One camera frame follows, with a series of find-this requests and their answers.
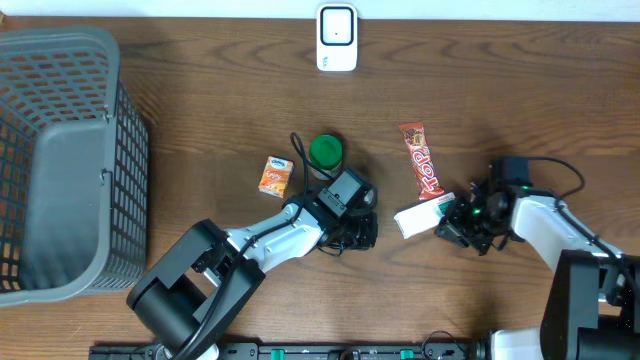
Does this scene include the white green box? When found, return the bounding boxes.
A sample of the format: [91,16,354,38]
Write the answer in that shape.
[394,192,455,239]

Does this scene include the orange Top chocolate bar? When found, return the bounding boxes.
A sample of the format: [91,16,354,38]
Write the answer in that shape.
[399,122,445,201]

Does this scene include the green lid jar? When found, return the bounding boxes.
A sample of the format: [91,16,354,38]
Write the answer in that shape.
[309,134,343,180]

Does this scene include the orange small carton box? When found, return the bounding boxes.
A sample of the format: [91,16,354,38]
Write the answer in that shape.
[258,156,295,198]

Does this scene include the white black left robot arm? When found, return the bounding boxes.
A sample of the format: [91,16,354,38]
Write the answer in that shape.
[127,189,378,359]

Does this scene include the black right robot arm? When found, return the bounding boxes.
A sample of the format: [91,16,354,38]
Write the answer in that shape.
[435,187,639,359]

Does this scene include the white barcode scanner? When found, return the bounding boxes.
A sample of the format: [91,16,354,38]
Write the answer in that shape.
[316,3,358,72]

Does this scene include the grey plastic mesh basket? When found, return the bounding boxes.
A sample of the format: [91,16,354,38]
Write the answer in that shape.
[1,27,149,307]

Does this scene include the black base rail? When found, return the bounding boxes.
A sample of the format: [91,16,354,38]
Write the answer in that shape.
[88,341,492,360]

